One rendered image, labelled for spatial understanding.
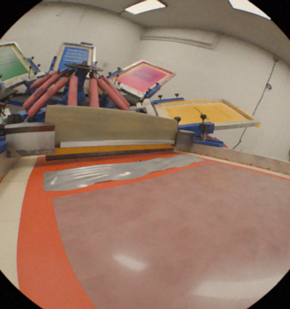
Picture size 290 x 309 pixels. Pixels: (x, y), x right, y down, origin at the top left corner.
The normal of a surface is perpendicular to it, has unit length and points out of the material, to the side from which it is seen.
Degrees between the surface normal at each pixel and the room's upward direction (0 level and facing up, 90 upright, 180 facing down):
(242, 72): 90
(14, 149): 58
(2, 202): 32
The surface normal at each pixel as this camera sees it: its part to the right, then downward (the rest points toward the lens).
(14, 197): 0.07, -0.98
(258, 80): -0.76, 0.07
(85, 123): 0.65, 0.15
